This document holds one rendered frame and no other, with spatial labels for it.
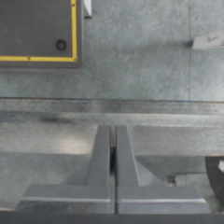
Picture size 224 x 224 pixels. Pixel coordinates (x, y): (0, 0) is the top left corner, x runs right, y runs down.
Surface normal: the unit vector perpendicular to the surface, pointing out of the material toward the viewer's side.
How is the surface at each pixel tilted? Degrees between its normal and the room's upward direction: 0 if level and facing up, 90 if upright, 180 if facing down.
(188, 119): 75
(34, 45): 0
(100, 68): 0
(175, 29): 0
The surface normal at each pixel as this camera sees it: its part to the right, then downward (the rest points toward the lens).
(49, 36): 0.00, 0.30
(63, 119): 0.02, -0.84
